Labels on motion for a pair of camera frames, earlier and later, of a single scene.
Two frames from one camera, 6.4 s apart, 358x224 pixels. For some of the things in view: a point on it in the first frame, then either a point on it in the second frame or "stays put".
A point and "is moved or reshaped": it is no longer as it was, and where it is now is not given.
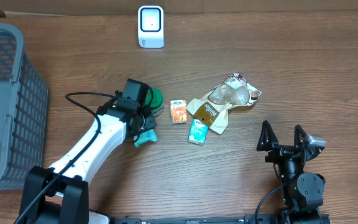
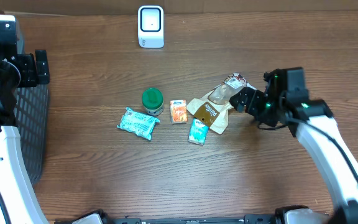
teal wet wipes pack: (146, 136) is moved or reshaped
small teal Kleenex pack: (198, 132) stays put
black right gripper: (279, 150) -> (255, 97)
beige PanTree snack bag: (211, 108) stays put
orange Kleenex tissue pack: (178, 111) stays put
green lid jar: (157, 103) stays put
